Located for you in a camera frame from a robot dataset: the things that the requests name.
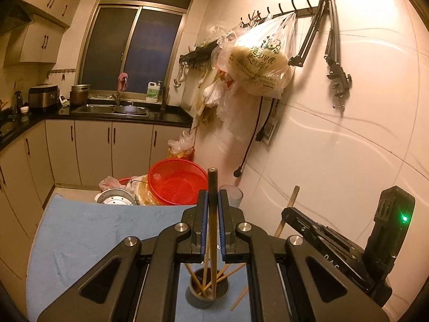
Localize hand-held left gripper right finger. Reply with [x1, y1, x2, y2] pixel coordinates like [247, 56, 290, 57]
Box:
[217, 189, 391, 322]

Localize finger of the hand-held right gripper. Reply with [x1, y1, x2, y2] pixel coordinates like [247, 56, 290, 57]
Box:
[281, 207, 331, 242]

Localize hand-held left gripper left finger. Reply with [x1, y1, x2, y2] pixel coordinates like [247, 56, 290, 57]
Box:
[37, 189, 210, 322]

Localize brown wooden chopstick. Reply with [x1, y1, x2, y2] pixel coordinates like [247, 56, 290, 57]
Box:
[274, 185, 300, 239]
[207, 168, 218, 301]

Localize dark perforated utensil holder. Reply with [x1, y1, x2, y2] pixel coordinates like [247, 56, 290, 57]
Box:
[186, 268, 230, 310]

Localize clear glass pitcher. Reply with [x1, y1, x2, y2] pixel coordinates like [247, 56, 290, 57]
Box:
[219, 184, 243, 209]

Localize red plastic basket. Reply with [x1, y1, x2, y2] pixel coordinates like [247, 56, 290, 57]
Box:
[147, 159, 208, 206]

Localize white plastic bag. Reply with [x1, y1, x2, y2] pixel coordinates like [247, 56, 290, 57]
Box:
[168, 131, 195, 160]

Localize metal steamer pot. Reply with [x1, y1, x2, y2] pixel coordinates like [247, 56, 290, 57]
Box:
[95, 188, 136, 206]

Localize black kitchen countertop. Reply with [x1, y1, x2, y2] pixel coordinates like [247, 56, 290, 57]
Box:
[0, 102, 193, 151]

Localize blue tablecloth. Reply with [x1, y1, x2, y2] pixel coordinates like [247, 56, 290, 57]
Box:
[26, 193, 255, 322]

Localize hanging plastic bags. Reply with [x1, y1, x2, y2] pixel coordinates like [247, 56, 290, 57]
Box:
[193, 17, 262, 141]

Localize beige lower cabinets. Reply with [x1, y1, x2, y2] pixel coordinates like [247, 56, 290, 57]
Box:
[0, 119, 191, 272]

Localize beige cabinets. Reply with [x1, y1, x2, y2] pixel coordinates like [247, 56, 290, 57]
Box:
[0, 119, 191, 272]
[3, 0, 114, 66]

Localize white detergent bottle green label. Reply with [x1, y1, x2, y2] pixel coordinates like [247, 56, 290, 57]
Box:
[146, 81, 161, 103]

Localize steel kitchen sink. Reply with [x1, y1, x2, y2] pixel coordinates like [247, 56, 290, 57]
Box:
[72, 103, 150, 117]

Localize large printed plastic bag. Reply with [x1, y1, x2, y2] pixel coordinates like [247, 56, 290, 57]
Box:
[218, 12, 297, 99]

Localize brown metal pot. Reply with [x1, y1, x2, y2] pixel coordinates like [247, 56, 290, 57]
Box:
[70, 85, 92, 105]

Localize kitchen window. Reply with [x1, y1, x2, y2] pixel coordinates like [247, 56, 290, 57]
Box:
[75, 0, 202, 98]

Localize silver bread maker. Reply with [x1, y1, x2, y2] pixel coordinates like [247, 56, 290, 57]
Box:
[28, 85, 59, 113]

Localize dark metal kettle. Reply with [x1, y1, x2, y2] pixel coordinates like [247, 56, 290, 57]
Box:
[13, 90, 25, 115]

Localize beige upper cabinets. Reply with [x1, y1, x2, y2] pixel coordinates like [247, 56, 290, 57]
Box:
[3, 0, 114, 66]

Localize range hood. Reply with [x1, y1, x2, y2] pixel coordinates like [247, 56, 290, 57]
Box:
[0, 3, 37, 36]

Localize black power cable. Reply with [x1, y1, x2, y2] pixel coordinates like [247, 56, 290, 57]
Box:
[234, 97, 279, 178]

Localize wall power socket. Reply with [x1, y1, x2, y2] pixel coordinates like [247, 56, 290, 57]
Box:
[256, 99, 279, 145]

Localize black wall shelf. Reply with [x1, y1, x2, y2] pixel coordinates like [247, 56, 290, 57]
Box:
[179, 38, 222, 71]

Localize black wall hook rail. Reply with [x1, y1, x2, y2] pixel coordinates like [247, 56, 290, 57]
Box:
[239, 0, 336, 27]

